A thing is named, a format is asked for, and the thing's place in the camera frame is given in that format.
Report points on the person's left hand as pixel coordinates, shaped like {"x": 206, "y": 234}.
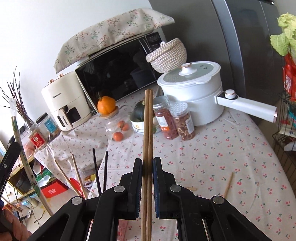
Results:
{"x": 19, "y": 230}

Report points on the pink plastic basket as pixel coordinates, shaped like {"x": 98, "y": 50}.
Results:
{"x": 122, "y": 226}

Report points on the red box on floor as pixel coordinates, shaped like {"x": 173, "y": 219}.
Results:
{"x": 54, "y": 188}

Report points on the white electric cooking pot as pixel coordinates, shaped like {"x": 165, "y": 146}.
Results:
{"x": 199, "y": 85}

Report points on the red snack packages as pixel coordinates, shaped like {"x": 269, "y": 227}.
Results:
{"x": 289, "y": 76}

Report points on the green leafy cabbage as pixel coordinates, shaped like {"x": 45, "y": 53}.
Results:
{"x": 285, "y": 42}

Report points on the brown wooden chopstick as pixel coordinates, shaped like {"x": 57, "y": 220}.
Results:
{"x": 144, "y": 168}
{"x": 149, "y": 167}

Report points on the glass storage jar red label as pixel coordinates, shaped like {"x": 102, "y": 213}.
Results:
{"x": 36, "y": 137}

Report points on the orange pumpkin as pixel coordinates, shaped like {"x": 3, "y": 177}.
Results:
{"x": 106, "y": 105}

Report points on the jar of dried rings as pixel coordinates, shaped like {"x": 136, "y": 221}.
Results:
{"x": 183, "y": 120}

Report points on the black chopstick short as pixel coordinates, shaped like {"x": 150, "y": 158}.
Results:
{"x": 105, "y": 172}

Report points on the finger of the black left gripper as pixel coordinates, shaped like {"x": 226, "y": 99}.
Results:
{"x": 7, "y": 164}

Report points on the woven rope basket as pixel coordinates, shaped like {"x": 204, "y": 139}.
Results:
{"x": 168, "y": 56}

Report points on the jar of red dried fruit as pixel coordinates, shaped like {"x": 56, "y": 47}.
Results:
{"x": 161, "y": 107}

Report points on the cream air fryer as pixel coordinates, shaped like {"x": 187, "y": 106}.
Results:
{"x": 66, "y": 101}

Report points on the red silicone spoon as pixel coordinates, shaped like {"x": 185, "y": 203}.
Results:
{"x": 76, "y": 186}

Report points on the white bowl with green knob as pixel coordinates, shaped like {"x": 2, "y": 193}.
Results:
{"x": 138, "y": 125}

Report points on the black microwave oven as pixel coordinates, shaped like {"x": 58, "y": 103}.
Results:
{"x": 120, "y": 70}

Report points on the light bamboo chopstick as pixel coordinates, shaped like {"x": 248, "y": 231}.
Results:
{"x": 66, "y": 177}
{"x": 78, "y": 176}

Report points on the bamboo chopstick on table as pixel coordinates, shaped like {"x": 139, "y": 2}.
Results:
{"x": 228, "y": 185}

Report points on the dried twig branches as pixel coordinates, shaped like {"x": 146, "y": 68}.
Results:
{"x": 14, "y": 88}

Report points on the grey refrigerator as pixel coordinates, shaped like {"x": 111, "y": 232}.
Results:
{"x": 235, "y": 34}

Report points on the wrapped disposable chopsticks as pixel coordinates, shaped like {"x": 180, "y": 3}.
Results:
{"x": 28, "y": 169}

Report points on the dark green squash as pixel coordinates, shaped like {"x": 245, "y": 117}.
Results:
{"x": 138, "y": 111}

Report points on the cherry print tablecloth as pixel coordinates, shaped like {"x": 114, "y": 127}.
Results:
{"x": 233, "y": 143}

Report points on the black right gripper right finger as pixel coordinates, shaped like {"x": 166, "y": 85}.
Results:
{"x": 199, "y": 218}

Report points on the glass jar blue label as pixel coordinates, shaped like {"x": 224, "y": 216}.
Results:
{"x": 48, "y": 127}

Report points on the black wire rack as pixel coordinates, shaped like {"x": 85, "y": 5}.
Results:
{"x": 284, "y": 137}

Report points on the black chopstick long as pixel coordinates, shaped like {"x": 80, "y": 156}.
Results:
{"x": 96, "y": 172}

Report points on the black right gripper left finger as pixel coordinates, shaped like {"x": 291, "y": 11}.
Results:
{"x": 96, "y": 218}

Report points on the floral cloth cover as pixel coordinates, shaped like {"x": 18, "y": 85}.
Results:
{"x": 109, "y": 32}

